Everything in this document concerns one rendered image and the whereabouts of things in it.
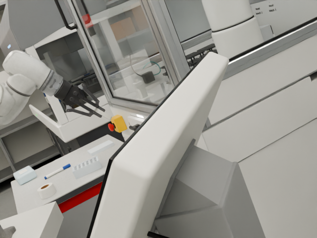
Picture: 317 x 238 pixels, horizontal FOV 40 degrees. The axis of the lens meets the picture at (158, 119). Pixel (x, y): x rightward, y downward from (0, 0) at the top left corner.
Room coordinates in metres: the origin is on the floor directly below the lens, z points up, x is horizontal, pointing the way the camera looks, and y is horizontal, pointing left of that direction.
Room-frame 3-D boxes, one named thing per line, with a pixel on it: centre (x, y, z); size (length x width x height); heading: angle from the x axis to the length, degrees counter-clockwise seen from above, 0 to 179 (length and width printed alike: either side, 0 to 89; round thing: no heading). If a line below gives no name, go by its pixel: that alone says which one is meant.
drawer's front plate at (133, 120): (1.74, 0.07, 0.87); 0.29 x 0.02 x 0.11; 17
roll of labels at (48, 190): (1.79, 0.56, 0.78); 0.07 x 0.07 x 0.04
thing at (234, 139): (1.85, -0.40, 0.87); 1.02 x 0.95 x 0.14; 17
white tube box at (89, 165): (1.90, 0.38, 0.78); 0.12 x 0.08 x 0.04; 98
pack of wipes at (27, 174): (2.18, 0.74, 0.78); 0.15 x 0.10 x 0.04; 22
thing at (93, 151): (2.17, 0.33, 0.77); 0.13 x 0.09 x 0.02; 108
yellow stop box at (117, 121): (2.05, 0.19, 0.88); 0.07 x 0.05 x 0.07; 17
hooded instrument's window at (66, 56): (3.48, 0.26, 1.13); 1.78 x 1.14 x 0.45; 17
